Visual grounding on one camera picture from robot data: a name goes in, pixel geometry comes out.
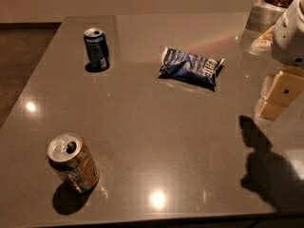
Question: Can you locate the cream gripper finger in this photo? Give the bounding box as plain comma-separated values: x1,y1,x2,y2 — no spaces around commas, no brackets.
258,100,285,121

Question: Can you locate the orange soda can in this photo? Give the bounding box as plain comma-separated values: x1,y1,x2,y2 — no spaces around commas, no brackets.
47,133,99,193

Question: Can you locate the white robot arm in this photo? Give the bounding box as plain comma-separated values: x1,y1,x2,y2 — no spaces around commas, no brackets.
256,0,304,121

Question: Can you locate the blue soda can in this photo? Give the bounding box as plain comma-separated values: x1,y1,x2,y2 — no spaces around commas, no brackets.
84,28,109,72

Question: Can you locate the metal dispenser base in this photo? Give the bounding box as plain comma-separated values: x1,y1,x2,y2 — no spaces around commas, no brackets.
240,0,285,55

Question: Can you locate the blue chip bag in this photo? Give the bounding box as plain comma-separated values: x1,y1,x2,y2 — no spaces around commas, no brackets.
159,47,224,90

